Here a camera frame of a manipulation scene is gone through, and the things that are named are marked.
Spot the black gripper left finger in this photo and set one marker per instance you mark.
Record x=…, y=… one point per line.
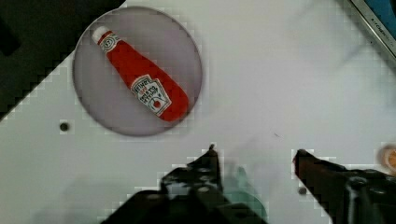
x=192, y=194

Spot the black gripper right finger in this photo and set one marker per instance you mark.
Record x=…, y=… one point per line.
x=349, y=196

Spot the black silver toaster oven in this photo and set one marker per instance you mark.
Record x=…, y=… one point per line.
x=380, y=20

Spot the green colander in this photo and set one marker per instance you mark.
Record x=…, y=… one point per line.
x=238, y=189

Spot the orange half toy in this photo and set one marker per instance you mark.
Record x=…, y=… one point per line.
x=388, y=158

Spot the red ketchup bottle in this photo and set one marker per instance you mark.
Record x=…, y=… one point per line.
x=148, y=83

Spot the grey round plate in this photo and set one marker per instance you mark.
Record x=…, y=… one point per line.
x=157, y=36

